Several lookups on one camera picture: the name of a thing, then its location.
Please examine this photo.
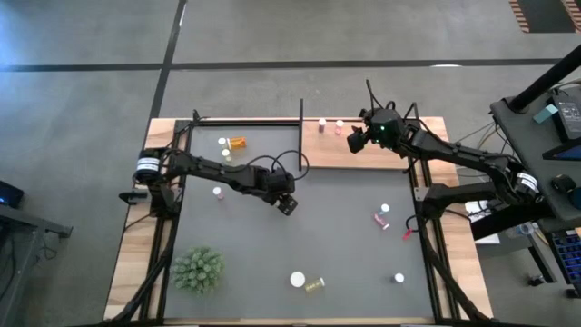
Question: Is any grey desk with black legs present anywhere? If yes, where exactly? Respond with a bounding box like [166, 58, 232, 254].
[0, 203, 74, 327]

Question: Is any black device with blue light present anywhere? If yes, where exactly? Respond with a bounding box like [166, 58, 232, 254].
[0, 180, 25, 210]

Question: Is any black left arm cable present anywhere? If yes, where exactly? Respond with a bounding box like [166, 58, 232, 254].
[244, 149, 311, 183]

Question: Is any wooden shelf board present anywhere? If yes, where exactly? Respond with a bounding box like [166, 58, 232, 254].
[302, 118, 412, 170]

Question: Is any black computer mouse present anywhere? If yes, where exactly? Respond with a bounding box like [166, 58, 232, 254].
[551, 173, 577, 194]

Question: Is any black metal rig frame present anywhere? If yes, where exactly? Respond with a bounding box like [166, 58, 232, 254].
[103, 102, 496, 327]

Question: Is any clear plastic water bottle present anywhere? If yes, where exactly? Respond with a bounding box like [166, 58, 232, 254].
[506, 221, 537, 240]

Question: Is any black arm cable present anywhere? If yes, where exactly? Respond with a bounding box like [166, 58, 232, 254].
[244, 149, 311, 183]
[364, 79, 397, 113]

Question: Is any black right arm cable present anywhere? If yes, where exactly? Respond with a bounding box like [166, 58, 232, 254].
[364, 79, 397, 113]

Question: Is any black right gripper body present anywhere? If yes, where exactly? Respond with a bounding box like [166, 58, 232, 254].
[362, 107, 407, 149]

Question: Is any black labelled box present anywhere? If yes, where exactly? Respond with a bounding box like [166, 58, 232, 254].
[550, 88, 581, 143]

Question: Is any black tablet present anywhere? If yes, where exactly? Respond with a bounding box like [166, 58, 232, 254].
[542, 141, 581, 162]

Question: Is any orange striped floor mat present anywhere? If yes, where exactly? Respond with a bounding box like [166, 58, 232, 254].
[507, 0, 581, 35]

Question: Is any small teal box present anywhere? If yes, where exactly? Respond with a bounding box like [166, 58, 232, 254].
[532, 104, 559, 125]

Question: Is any black slanted pole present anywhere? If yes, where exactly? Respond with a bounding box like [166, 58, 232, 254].
[507, 44, 581, 113]

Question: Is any white paper sheet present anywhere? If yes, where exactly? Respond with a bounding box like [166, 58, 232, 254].
[465, 199, 501, 245]

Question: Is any black desk crossbeam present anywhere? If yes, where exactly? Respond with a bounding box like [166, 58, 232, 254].
[470, 206, 553, 242]

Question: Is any backlit keyboard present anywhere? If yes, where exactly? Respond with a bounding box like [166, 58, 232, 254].
[548, 229, 581, 286]

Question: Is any black shelf end frame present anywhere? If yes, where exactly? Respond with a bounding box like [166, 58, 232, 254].
[298, 98, 304, 173]

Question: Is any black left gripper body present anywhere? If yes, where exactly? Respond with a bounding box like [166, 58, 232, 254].
[264, 168, 297, 203]

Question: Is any green artificial potted plant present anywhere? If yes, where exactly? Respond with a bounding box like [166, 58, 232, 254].
[170, 246, 226, 296]

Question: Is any dark grey side desk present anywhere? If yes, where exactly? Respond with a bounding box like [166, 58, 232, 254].
[488, 76, 581, 233]

